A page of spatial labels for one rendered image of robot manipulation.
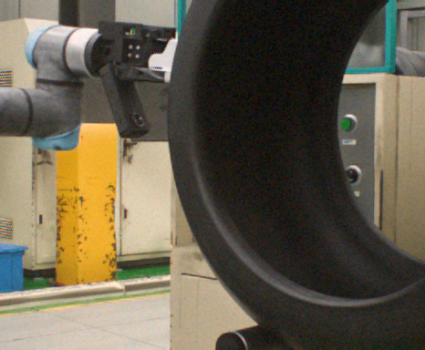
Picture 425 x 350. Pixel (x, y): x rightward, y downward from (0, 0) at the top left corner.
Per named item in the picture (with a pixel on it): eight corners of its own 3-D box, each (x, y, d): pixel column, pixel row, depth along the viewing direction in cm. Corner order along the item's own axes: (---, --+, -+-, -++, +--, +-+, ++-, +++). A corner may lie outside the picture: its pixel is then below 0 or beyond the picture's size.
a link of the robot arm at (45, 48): (57, 77, 157) (61, 25, 156) (101, 84, 150) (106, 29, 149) (18, 75, 151) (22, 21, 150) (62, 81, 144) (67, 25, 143)
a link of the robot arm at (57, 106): (2, 145, 149) (6, 75, 148) (60, 145, 157) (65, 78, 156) (31, 152, 144) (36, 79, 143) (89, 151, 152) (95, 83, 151)
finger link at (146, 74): (157, 70, 129) (114, 65, 135) (156, 81, 130) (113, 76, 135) (181, 72, 133) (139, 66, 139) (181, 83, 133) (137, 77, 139)
